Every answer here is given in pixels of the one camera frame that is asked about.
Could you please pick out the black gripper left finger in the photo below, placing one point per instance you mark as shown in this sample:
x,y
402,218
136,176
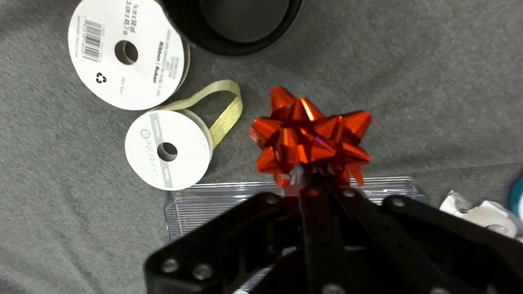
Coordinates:
x,y
221,256

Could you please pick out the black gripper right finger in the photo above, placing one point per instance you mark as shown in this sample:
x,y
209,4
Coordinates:
x,y
431,253

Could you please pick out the red gift bow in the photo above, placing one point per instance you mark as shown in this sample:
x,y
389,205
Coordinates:
x,y
297,135

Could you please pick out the long clear plastic tray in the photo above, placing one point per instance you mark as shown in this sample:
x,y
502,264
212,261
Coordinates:
x,y
191,209

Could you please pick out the small white gold ribbon spool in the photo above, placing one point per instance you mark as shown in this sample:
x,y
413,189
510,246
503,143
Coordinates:
x,y
170,148

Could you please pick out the blue ribbon roll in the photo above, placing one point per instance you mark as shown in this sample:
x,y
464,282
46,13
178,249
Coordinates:
x,y
515,199

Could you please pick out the large white ribbon spool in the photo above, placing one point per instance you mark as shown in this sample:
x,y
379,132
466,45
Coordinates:
x,y
126,53

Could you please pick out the white tape dispenser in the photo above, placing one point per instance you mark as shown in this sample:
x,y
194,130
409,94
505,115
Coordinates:
x,y
487,215

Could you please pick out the black mug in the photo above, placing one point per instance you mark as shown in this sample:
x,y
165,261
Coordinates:
x,y
232,27

